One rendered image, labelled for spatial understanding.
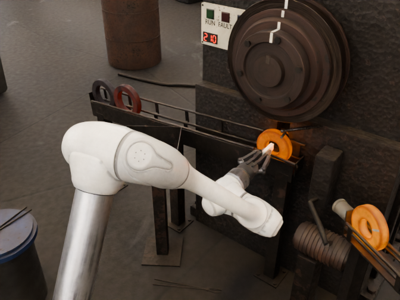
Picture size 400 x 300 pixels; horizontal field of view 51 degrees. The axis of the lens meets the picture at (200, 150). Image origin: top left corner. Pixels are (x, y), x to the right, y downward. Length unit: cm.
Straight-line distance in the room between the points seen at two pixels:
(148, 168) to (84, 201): 22
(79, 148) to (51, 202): 172
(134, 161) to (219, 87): 108
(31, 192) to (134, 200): 67
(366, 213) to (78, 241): 92
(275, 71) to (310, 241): 67
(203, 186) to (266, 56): 54
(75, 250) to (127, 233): 134
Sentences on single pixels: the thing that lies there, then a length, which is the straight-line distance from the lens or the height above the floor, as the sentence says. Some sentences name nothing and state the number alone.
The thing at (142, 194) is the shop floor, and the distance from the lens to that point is 272.
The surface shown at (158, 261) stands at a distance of 229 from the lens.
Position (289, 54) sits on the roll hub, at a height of 119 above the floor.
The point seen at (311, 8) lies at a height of 133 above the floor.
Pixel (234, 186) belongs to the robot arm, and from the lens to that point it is 152.
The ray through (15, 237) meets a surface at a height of 43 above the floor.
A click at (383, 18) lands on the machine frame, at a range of 160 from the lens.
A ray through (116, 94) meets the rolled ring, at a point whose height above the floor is 70.
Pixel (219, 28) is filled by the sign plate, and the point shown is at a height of 115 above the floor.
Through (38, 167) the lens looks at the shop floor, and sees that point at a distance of 313.
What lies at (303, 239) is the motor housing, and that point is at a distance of 173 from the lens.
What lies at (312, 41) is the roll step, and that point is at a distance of 150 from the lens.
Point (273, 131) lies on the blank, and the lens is 176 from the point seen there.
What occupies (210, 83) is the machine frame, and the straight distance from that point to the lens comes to 202.
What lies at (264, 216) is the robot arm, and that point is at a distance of 143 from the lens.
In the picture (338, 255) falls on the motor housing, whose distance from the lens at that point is 170.
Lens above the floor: 170
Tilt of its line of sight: 33 degrees down
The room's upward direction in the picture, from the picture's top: straight up
